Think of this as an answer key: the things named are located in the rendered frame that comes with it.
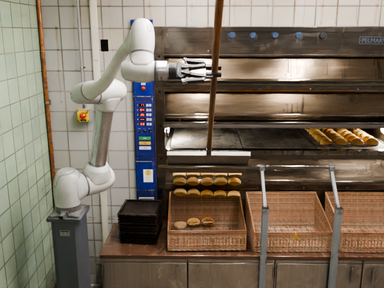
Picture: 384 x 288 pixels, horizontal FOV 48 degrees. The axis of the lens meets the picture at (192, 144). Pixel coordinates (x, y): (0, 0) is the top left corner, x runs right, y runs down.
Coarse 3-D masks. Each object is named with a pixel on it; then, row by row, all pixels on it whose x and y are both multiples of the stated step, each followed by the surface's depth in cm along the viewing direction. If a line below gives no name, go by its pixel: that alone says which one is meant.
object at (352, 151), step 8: (256, 152) 336; (264, 152) 336; (272, 152) 336; (280, 152) 336; (288, 152) 336; (296, 152) 336; (304, 152) 336; (312, 152) 335; (320, 152) 335; (328, 152) 335; (336, 152) 335; (344, 152) 335; (352, 152) 335; (360, 152) 335; (368, 152) 335; (376, 152) 335
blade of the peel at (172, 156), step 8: (168, 152) 287; (176, 152) 287; (184, 152) 287; (192, 152) 287; (200, 152) 287; (216, 152) 287; (224, 152) 287; (232, 152) 287; (240, 152) 287; (248, 152) 287; (168, 160) 295; (176, 160) 295; (184, 160) 295; (192, 160) 295; (200, 160) 295; (208, 160) 295; (216, 160) 294; (224, 160) 294; (232, 160) 294; (240, 160) 294; (248, 160) 294
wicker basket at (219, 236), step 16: (176, 208) 341; (192, 208) 341; (208, 208) 341; (224, 208) 341; (240, 208) 324; (224, 224) 341; (240, 224) 328; (176, 240) 317; (192, 240) 317; (208, 240) 317; (224, 240) 317; (240, 240) 317
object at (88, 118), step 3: (78, 108) 326; (81, 108) 326; (87, 108) 326; (90, 108) 327; (78, 111) 323; (81, 111) 323; (84, 111) 323; (87, 111) 323; (90, 111) 326; (78, 114) 323; (87, 114) 323; (90, 114) 326; (78, 117) 324; (87, 117) 324; (90, 117) 326; (78, 120) 325; (81, 120) 324; (84, 120) 324; (87, 120) 324; (90, 120) 326
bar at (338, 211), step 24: (168, 168) 302; (192, 168) 301; (216, 168) 301; (240, 168) 301; (264, 168) 299; (288, 168) 300; (312, 168) 300; (264, 192) 291; (336, 192) 291; (264, 216) 285; (336, 216) 284; (264, 240) 289; (336, 240) 288; (264, 264) 294; (336, 264) 293
